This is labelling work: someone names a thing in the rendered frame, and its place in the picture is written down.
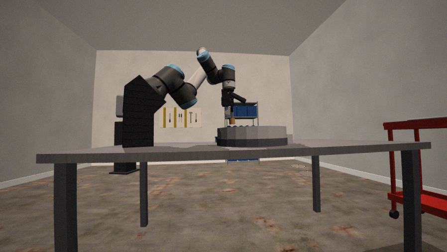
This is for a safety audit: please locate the white round turntable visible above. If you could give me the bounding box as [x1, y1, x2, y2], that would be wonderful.
[217, 126, 293, 147]

